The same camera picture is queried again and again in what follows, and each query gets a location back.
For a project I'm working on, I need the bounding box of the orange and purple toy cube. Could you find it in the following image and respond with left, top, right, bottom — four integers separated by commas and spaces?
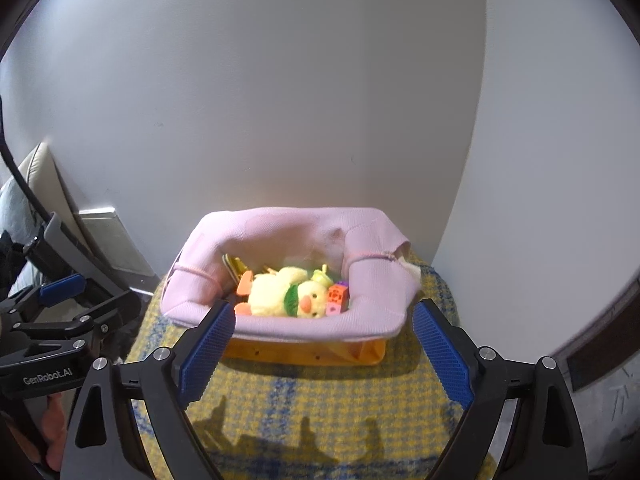
325, 281, 350, 317

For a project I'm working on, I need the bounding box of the large yellow duck plush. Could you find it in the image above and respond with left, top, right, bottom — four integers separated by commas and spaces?
234, 266, 331, 321

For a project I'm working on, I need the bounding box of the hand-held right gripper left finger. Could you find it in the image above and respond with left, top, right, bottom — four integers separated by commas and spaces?
62, 299, 237, 480

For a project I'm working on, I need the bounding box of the black cable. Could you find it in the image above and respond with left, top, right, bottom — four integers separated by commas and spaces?
0, 95, 51, 221

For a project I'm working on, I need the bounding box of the person's left hand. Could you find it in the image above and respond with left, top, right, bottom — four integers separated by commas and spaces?
41, 392, 67, 456

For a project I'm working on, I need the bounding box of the orange plastic basket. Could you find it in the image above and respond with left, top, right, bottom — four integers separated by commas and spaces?
220, 337, 387, 366

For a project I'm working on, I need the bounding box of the yellow printed webbing strap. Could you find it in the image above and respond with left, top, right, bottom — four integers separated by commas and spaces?
327, 341, 373, 365

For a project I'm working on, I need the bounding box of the yellow and blue woven blanket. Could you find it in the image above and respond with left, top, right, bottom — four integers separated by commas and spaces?
125, 260, 498, 480

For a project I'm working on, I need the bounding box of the pink cloth basket liner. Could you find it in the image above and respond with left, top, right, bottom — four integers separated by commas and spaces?
160, 206, 423, 346

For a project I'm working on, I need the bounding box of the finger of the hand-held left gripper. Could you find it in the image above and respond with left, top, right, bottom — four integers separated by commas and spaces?
0, 294, 140, 368
0, 274, 87, 331

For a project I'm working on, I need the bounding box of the beige cushion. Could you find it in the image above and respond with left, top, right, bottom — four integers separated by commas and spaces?
0, 142, 76, 221

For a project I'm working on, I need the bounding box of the dark wooden door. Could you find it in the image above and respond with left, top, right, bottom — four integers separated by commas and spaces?
550, 270, 640, 393

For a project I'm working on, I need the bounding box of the yellow and green flat toy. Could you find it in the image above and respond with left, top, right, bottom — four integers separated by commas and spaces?
222, 254, 251, 281

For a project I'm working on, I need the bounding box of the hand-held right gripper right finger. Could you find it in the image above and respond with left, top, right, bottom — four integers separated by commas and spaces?
411, 299, 588, 480

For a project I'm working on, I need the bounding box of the grey metal panel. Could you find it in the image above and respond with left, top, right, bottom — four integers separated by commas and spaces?
75, 205, 161, 293

